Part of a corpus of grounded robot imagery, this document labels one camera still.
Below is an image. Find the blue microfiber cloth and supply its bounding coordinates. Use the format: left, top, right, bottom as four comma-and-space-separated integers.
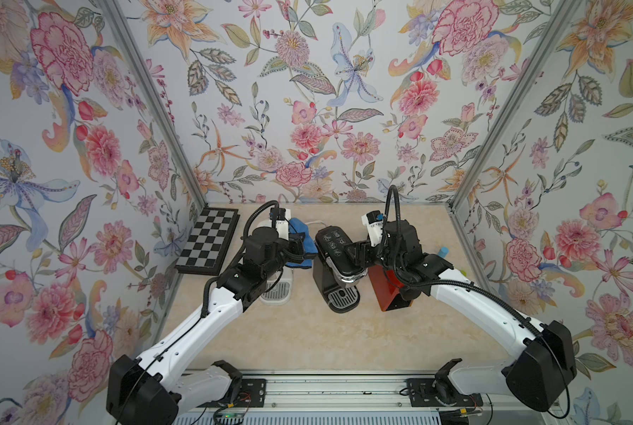
286, 218, 318, 269

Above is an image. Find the aluminium frame post left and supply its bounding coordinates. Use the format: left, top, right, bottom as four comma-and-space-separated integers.
98, 0, 208, 209

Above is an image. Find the aluminium frame post right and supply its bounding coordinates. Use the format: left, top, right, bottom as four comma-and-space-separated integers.
447, 1, 578, 215

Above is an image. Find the aluminium frame post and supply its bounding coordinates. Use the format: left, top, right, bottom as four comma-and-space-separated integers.
98, 0, 208, 209
447, 1, 578, 215

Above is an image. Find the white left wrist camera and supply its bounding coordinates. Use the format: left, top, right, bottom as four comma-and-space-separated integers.
270, 206, 291, 240

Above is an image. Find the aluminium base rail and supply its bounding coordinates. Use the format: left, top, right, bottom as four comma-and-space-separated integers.
106, 371, 562, 425

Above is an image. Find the black coffee machine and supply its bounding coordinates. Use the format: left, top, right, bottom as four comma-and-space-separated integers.
313, 226, 368, 313

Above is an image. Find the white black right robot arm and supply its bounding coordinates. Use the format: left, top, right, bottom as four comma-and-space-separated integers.
348, 211, 577, 412

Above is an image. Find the red coffee machine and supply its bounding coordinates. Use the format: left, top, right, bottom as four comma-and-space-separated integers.
368, 266, 412, 312

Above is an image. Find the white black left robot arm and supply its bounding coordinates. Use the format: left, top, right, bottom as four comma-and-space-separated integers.
106, 227, 306, 424

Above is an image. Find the black white chessboard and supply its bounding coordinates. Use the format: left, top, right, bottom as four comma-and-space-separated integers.
175, 207, 240, 276

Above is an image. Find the white coffee machine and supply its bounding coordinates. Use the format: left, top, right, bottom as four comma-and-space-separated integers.
260, 267, 293, 306

